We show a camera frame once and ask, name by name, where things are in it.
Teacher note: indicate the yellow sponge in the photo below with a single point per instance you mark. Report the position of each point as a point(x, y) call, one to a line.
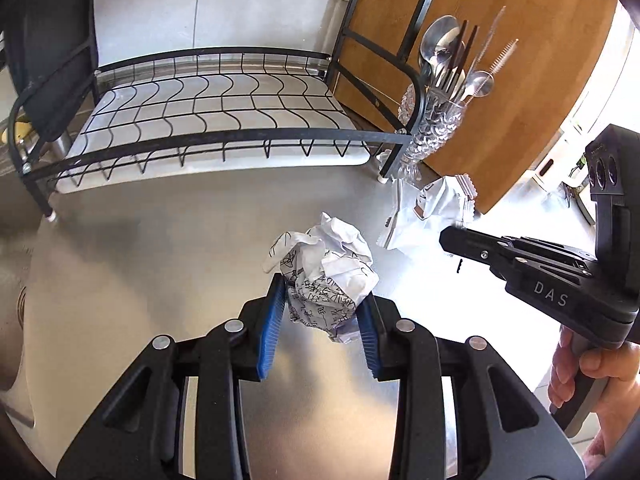
point(17, 130)

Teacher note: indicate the dark chopsticks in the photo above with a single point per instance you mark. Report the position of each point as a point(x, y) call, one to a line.
point(462, 52)

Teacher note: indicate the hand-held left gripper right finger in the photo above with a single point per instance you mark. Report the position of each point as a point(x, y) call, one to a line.
point(367, 340)

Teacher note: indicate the person's right hand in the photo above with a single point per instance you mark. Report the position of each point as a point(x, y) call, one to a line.
point(620, 365)

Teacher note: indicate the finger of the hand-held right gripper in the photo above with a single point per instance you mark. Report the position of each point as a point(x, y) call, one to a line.
point(470, 247)
point(555, 252)

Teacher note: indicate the wooden door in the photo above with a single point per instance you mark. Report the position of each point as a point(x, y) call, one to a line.
point(530, 60)

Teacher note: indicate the large metal spoon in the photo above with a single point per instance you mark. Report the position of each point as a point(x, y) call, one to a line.
point(437, 35)

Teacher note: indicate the metal fork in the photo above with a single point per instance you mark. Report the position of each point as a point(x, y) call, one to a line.
point(447, 82)

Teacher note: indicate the printed paper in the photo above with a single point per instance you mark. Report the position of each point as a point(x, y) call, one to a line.
point(330, 270)

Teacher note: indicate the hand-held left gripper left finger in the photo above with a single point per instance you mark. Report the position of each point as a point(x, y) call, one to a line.
point(270, 330)

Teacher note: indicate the white appliance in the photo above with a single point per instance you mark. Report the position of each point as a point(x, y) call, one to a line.
point(550, 170)

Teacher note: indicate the thin bottle brush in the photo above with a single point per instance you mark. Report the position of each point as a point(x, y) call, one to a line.
point(492, 35)

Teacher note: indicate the glass utensil holder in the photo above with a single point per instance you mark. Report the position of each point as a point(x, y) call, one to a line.
point(432, 130)

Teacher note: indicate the small metal spoon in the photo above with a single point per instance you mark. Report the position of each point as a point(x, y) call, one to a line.
point(479, 82)

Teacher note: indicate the stainless steel sink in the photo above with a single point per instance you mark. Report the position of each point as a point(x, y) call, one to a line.
point(10, 355)

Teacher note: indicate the white torn wrapper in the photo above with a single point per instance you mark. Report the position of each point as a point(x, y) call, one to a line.
point(430, 210)

